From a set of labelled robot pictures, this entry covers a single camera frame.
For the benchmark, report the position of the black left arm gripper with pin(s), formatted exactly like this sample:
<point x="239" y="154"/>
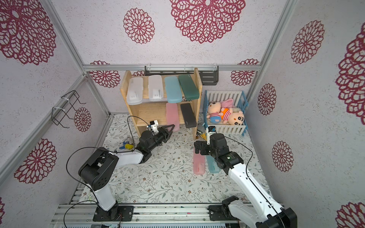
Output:
<point x="166" y="134"/>

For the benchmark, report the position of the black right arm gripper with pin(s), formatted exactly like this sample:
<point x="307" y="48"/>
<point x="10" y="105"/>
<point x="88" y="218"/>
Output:
<point x="206" y="147"/>

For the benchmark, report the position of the pink pencil case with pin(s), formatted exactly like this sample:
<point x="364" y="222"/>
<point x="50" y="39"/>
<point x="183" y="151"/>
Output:
<point x="172" y="115"/>
<point x="198" y="164"/>

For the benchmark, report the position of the black pencil case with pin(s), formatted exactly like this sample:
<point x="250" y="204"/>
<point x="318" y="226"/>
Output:
<point x="188" y="115"/>

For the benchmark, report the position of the light teal pencil case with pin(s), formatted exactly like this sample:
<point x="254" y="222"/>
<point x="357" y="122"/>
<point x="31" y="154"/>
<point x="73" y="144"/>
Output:
<point x="212" y="165"/>

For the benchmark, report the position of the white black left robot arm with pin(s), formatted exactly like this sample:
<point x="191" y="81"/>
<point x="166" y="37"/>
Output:
<point x="97" y="171"/>

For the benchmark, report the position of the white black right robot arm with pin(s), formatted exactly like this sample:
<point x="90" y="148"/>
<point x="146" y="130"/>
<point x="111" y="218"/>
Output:
<point x="245" y="182"/>

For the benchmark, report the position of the wooden two-tier shelf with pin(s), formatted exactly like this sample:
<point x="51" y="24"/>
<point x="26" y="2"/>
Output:
<point x="150" y="111"/>

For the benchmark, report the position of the teal pencil case on top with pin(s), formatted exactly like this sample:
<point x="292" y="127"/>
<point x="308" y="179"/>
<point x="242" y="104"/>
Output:
<point x="173" y="90"/>

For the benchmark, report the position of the frosted white pencil case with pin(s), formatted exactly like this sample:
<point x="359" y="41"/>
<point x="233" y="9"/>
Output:
<point x="135" y="91"/>
<point x="155" y="88"/>

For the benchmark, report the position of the dark green pencil case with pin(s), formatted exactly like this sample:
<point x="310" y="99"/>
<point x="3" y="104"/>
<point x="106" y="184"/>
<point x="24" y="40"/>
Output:
<point x="189" y="88"/>

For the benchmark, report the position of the pink plush doll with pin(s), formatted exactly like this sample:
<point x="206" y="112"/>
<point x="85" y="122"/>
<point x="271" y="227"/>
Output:
<point x="213" y="112"/>

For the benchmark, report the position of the blue white toy crib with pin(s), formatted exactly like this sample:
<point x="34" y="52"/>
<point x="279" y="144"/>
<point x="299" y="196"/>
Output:
<point x="240" y="102"/>

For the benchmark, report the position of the orange shirt plush doll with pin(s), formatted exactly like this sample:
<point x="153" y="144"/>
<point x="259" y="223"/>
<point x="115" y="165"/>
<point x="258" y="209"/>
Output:
<point x="230" y="114"/>

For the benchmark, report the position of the yellow keychain by crib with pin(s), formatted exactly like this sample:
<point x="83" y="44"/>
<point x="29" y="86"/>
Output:
<point x="201" y="133"/>

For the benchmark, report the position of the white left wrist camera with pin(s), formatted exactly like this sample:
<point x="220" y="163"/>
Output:
<point x="154" y="126"/>

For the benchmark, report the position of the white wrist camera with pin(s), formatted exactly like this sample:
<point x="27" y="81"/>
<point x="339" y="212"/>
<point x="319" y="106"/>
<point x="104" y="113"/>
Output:
<point x="210" y="130"/>
<point x="154" y="126"/>

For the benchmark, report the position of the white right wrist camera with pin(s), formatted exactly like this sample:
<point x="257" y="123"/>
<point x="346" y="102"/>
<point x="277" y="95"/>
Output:
<point x="210" y="130"/>

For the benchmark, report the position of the grey yellow plush keychain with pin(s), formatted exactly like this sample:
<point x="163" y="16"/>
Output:
<point x="127" y="145"/>

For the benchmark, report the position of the dark metal wall shelf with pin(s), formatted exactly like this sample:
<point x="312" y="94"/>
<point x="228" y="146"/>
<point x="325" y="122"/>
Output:
<point x="208" y="78"/>

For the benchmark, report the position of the black wire wall rack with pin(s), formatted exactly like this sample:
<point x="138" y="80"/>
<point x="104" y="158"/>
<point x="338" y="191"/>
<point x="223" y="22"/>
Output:
<point x="68" y="102"/>

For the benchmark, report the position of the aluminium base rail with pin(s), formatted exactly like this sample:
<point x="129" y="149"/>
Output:
<point x="194" y="215"/>

